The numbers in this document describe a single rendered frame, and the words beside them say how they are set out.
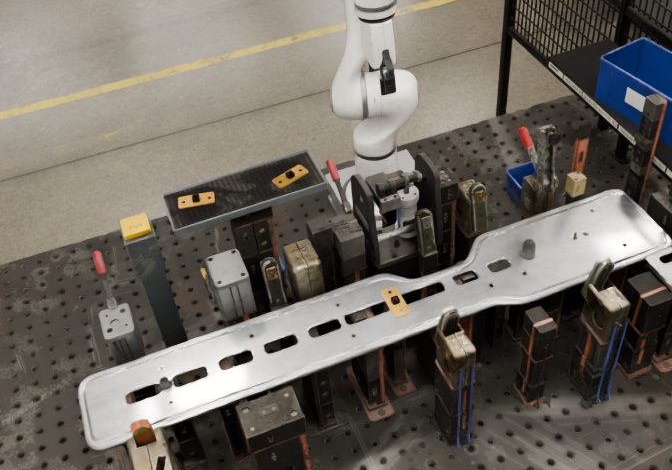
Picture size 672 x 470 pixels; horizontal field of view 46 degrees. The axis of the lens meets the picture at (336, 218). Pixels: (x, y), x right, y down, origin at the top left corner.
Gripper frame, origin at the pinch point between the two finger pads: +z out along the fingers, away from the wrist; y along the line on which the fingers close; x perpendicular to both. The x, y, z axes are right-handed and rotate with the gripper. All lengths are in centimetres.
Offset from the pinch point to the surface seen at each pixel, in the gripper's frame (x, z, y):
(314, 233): -20.4, 33.6, 5.6
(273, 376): -37, 43, 34
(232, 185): -35.9, 26.4, -9.5
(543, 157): 36.5, 30.4, 3.1
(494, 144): 49, 75, -56
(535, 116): 68, 75, -65
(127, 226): -61, 26, -3
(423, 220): 4.8, 35.4, 8.5
